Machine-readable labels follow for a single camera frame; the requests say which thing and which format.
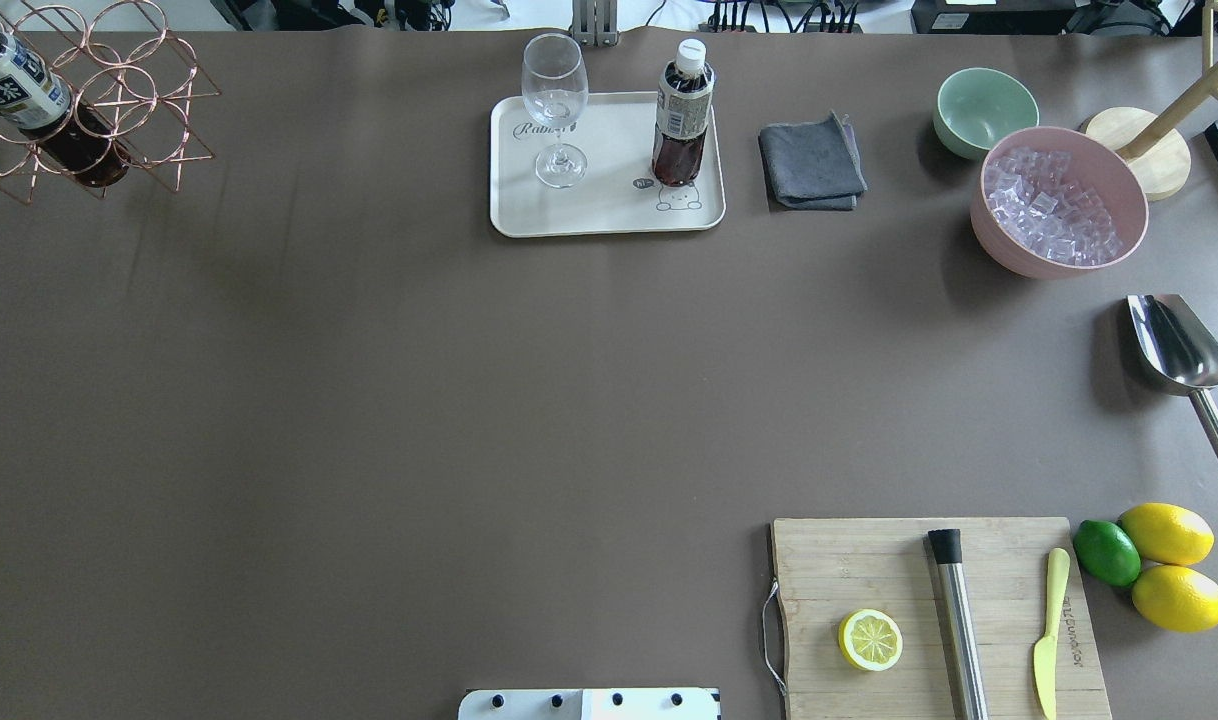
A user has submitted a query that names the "tea bottle two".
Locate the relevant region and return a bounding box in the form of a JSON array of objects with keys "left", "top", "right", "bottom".
[{"left": 650, "top": 38, "right": 717, "bottom": 186}]

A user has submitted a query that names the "copper wire bottle basket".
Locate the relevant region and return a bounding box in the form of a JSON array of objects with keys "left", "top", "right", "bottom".
[{"left": 0, "top": 1, "right": 220, "bottom": 203}]

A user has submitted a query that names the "tea bottle one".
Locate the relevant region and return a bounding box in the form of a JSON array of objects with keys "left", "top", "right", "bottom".
[{"left": 0, "top": 30, "right": 129, "bottom": 188}]

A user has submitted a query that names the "cream rabbit tray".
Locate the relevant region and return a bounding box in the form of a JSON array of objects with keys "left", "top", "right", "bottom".
[{"left": 488, "top": 91, "right": 725, "bottom": 238}]

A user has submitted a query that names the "grey folded cloth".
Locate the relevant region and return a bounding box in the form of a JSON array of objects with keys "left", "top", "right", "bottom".
[{"left": 758, "top": 111, "right": 868, "bottom": 211}]

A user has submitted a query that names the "clear wine glass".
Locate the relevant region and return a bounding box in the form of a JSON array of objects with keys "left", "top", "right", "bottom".
[{"left": 521, "top": 32, "right": 590, "bottom": 190}]

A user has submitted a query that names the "half lemon slice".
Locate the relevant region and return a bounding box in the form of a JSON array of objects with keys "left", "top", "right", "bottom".
[{"left": 837, "top": 609, "right": 903, "bottom": 672}]

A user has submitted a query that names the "wooden cutting board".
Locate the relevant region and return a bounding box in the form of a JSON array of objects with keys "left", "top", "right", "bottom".
[{"left": 770, "top": 518, "right": 1071, "bottom": 719}]

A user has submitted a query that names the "green ceramic bowl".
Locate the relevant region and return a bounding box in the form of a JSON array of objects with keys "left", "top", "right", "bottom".
[{"left": 933, "top": 67, "right": 1040, "bottom": 160}]

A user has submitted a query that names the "pink bowl of ice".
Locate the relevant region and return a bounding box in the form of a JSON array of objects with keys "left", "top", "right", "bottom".
[{"left": 970, "top": 125, "right": 1149, "bottom": 279}]

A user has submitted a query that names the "yellow plastic knife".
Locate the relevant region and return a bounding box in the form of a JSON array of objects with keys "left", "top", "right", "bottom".
[{"left": 1030, "top": 547, "right": 1069, "bottom": 719}]

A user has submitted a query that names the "green lime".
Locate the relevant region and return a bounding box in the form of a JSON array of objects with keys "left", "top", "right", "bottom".
[{"left": 1072, "top": 520, "right": 1141, "bottom": 588}]

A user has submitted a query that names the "steel ice scoop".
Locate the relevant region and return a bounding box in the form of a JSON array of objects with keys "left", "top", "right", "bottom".
[{"left": 1125, "top": 294, "right": 1218, "bottom": 459}]

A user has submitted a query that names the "yellow lemon upper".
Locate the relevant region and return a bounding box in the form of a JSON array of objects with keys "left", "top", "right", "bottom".
[{"left": 1117, "top": 502, "right": 1214, "bottom": 566}]

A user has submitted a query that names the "yellow lemon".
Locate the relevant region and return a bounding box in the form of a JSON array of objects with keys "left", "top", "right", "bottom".
[
  {"left": 1117, "top": 502, "right": 1214, "bottom": 566},
  {"left": 1132, "top": 565, "right": 1218, "bottom": 634}
]

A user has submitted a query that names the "wooden cup tree stand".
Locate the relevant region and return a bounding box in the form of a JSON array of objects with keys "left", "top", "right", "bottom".
[{"left": 1082, "top": 1, "right": 1218, "bottom": 201}]

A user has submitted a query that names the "yellow lemon lower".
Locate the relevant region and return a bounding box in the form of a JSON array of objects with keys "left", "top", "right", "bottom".
[{"left": 1132, "top": 565, "right": 1218, "bottom": 634}]

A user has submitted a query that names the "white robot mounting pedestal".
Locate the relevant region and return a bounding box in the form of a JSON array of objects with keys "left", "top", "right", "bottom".
[{"left": 457, "top": 687, "right": 722, "bottom": 719}]

